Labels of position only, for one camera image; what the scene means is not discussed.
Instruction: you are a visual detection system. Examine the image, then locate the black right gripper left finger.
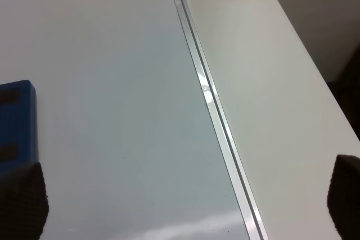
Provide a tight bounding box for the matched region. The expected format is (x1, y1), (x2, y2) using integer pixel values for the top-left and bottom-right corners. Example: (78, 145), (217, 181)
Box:
(1, 162), (49, 239)

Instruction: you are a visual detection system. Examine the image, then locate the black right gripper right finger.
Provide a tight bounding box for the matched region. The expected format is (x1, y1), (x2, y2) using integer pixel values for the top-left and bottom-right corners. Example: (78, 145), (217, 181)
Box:
(327, 155), (359, 239)

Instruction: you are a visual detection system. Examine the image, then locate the blue board eraser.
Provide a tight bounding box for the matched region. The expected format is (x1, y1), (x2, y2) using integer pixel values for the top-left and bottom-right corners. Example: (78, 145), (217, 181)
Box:
(1, 80), (38, 175)

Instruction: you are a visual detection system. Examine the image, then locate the white whiteboard with aluminium frame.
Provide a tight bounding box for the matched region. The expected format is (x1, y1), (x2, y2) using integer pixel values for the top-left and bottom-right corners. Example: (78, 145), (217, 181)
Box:
(1, 0), (267, 239)

